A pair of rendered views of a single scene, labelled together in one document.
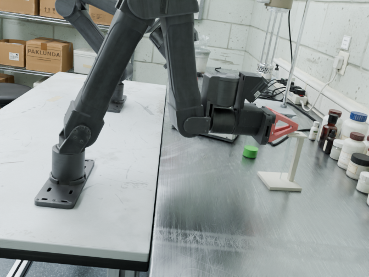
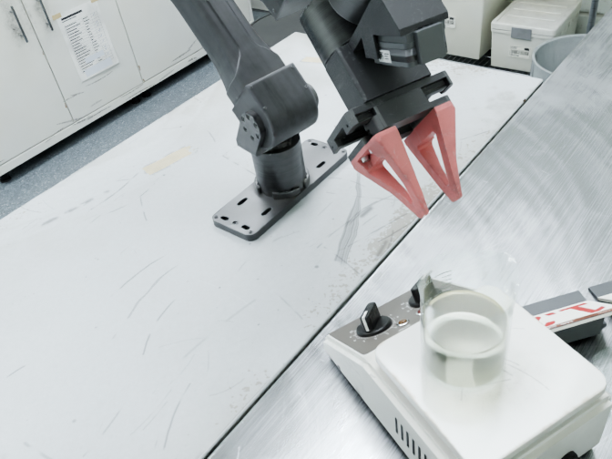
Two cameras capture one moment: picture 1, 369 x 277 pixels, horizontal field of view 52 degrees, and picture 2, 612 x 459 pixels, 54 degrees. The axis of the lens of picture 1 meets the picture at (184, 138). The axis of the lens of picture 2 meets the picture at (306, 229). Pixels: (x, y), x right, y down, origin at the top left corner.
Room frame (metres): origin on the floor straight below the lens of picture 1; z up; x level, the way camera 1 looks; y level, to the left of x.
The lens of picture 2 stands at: (0.88, -0.22, 1.36)
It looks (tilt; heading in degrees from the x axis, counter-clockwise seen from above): 40 degrees down; 48
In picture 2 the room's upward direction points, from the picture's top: 10 degrees counter-clockwise
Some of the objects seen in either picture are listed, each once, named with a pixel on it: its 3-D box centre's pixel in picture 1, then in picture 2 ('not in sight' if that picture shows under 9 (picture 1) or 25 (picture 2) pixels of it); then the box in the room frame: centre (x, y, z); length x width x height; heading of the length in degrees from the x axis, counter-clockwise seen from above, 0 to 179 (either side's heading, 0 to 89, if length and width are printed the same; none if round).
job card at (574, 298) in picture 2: not in sight; (555, 312); (1.26, -0.10, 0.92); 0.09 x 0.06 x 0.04; 146
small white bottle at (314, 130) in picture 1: (314, 130); not in sight; (1.20, -0.42, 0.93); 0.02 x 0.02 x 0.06
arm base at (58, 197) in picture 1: (68, 164); not in sight; (0.68, 0.22, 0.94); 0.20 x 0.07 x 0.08; 4
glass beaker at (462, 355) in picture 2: not in sight; (468, 322); (1.12, -0.09, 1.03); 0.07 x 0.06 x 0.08; 163
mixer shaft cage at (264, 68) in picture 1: (270, 41); not in sight; (1.55, -0.28, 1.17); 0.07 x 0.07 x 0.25
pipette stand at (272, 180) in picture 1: (284, 158); not in sight; (0.82, -0.24, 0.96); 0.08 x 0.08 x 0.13; 13
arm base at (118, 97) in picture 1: (114, 92); (279, 163); (1.28, 0.26, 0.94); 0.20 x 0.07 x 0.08; 4
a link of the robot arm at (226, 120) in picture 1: (221, 117); not in sight; (0.79, -0.07, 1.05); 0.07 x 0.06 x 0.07; 103
